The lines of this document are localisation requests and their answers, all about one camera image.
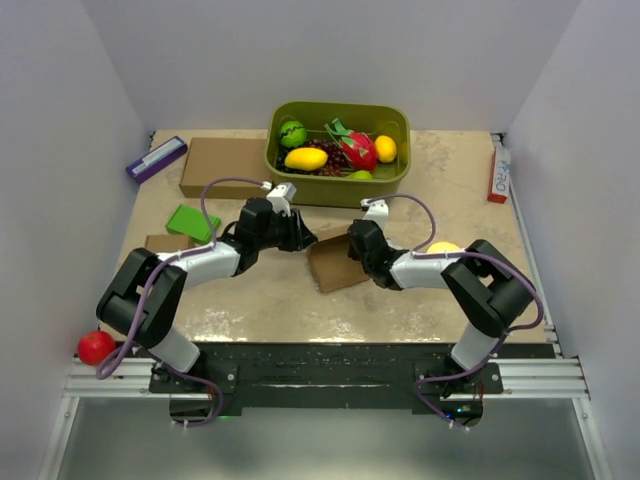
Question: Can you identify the red white toothpaste box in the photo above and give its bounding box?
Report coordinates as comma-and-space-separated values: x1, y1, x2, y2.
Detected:
487, 145, 511, 204

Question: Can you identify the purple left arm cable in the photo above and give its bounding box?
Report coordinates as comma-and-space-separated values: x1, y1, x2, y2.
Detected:
95, 177, 274, 428

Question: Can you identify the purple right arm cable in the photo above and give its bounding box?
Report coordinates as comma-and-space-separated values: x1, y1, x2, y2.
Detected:
362, 193, 546, 433

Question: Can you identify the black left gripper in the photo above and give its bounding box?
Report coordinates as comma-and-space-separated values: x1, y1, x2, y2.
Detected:
255, 208, 317, 253

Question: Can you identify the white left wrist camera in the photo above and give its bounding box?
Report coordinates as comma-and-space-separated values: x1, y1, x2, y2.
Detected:
266, 182, 296, 216

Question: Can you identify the dark toy grapes bunch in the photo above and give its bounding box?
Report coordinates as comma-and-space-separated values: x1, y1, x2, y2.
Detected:
274, 140, 354, 177

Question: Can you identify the green toy lime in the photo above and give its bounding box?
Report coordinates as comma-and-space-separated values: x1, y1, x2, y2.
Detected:
347, 170, 373, 180

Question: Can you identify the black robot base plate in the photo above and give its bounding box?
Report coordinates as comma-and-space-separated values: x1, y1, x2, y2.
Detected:
149, 342, 503, 419

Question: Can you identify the green toy watermelon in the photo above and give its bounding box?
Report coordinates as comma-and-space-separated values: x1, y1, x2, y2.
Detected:
279, 120, 308, 149

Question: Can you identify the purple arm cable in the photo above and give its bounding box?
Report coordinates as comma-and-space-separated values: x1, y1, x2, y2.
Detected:
95, 177, 274, 428
362, 193, 546, 433

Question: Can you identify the purple rectangular box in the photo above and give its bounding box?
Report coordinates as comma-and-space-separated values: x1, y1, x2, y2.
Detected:
125, 136, 188, 184

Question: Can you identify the round yellow sponge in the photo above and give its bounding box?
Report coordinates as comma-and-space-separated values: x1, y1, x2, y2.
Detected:
426, 241, 461, 255

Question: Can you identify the pink toy dragon fruit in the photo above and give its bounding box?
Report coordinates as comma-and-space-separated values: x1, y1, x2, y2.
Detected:
324, 118, 378, 172

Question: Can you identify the large closed cardboard box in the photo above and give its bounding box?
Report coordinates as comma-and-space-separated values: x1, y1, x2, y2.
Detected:
179, 137, 270, 198

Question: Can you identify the small brown cardboard box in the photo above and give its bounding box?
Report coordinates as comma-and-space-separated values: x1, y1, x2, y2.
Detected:
144, 234, 195, 253

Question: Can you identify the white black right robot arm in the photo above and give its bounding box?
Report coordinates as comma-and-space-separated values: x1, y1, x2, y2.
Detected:
348, 220, 544, 393

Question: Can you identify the red toy tomato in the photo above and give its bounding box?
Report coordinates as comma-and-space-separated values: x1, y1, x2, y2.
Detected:
76, 330, 116, 366

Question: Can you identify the olive green plastic bin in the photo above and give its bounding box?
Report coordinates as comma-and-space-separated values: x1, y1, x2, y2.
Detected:
264, 101, 411, 208

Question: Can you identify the green small box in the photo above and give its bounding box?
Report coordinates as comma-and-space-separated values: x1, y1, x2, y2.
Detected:
165, 204, 221, 244

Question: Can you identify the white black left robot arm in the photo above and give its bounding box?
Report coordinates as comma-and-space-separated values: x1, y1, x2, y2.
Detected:
96, 198, 318, 392

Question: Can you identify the yellow toy mango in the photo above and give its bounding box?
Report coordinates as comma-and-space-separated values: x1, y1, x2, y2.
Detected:
284, 147, 328, 171

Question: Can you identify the yellow toy lemon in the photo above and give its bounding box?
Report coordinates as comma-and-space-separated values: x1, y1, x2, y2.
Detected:
374, 135, 398, 164

